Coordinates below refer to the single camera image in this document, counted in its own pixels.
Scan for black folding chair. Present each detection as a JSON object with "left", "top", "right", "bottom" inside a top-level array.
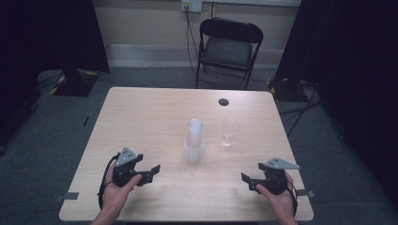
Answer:
[{"left": 195, "top": 17, "right": 265, "bottom": 91}]

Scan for black curtain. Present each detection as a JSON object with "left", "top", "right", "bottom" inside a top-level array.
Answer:
[
  {"left": 0, "top": 0, "right": 111, "bottom": 148},
  {"left": 275, "top": 0, "right": 398, "bottom": 207}
]

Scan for grey tape strip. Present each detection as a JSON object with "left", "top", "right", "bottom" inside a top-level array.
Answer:
[
  {"left": 55, "top": 191, "right": 80, "bottom": 202},
  {"left": 295, "top": 189, "right": 315, "bottom": 199}
]

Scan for white wall socket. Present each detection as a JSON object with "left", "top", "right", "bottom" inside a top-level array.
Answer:
[{"left": 181, "top": 0, "right": 203, "bottom": 13}]

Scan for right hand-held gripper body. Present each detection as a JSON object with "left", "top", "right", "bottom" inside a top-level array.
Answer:
[{"left": 257, "top": 157, "right": 300, "bottom": 195}]

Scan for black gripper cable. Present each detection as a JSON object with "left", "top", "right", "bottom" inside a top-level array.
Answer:
[
  {"left": 285, "top": 179, "right": 299, "bottom": 218},
  {"left": 98, "top": 152, "right": 121, "bottom": 210}
]

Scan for black stand base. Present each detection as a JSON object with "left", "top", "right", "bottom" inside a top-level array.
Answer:
[
  {"left": 50, "top": 68, "right": 100, "bottom": 98},
  {"left": 268, "top": 78, "right": 314, "bottom": 102}
]

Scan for stack of clear plastic cups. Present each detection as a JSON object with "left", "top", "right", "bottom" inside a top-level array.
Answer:
[{"left": 183, "top": 118, "right": 206, "bottom": 165}]

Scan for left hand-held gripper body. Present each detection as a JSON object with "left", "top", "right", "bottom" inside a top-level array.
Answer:
[{"left": 112, "top": 146, "right": 145, "bottom": 188}]

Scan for person's left hand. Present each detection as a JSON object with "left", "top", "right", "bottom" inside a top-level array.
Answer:
[{"left": 101, "top": 171, "right": 143, "bottom": 217}]

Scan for person's right hand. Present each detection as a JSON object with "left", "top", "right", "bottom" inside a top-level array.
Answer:
[{"left": 255, "top": 172, "right": 297, "bottom": 218}]

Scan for black floor cables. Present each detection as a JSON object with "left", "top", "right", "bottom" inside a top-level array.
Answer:
[{"left": 278, "top": 83, "right": 323, "bottom": 139}]

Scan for single clear plastic cup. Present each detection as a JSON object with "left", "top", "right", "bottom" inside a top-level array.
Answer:
[{"left": 221, "top": 119, "right": 241, "bottom": 148}]

